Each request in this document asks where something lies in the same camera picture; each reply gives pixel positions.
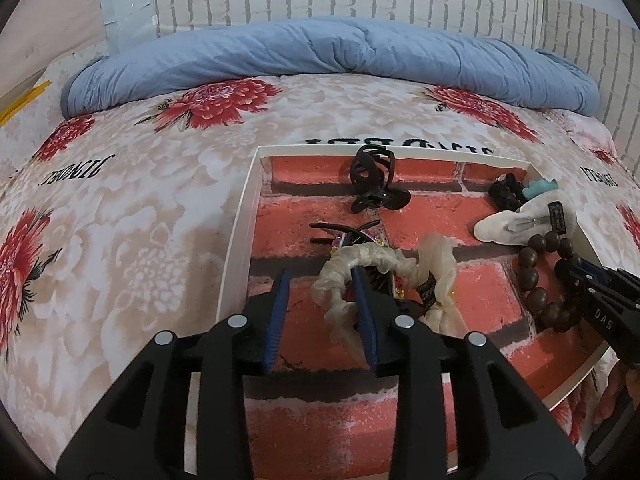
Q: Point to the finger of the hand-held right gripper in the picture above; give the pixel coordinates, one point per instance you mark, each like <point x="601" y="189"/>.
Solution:
<point x="607" y="274"/>
<point x="575" y="275"/>

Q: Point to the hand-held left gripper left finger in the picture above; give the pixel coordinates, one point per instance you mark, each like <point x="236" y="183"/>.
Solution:
<point x="277" y="320"/>

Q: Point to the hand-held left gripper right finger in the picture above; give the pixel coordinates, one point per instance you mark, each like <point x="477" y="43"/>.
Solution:
<point x="366" y="320"/>

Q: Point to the cream scrunchie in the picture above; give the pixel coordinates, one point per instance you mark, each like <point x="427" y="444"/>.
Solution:
<point x="345" y="265"/>

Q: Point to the jewelled black claw clip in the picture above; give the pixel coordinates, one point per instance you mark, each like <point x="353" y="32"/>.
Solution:
<point x="350" y="242"/>

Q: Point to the white bow hair clip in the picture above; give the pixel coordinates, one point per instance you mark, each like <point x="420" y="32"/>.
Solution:
<point x="500" y="225"/>

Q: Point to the small teal hair clip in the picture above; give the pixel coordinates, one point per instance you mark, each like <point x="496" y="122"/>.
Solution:
<point x="540" y="189"/>

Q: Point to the small black bumpy scrunchie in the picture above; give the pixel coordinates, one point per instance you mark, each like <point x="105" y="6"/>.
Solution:
<point x="502" y="192"/>

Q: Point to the brick pattern tray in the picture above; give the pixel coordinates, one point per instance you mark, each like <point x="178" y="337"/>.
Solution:
<point x="310" y="200"/>

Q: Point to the person's right hand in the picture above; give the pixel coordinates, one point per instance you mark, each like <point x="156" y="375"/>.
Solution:
<point x="612" y="395"/>

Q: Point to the red floral blanket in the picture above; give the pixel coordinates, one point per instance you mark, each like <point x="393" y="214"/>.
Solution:
<point x="150" y="260"/>

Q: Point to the rolled blue duvet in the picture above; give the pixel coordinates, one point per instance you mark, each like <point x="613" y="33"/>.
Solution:
<point x="300" y="50"/>

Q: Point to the yellow tape strip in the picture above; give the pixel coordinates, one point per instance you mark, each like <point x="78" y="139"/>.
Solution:
<point x="30" y="96"/>

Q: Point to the clear plastic sheet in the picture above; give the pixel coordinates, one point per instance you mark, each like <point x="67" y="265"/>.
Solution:
<point x="125" y="10"/>

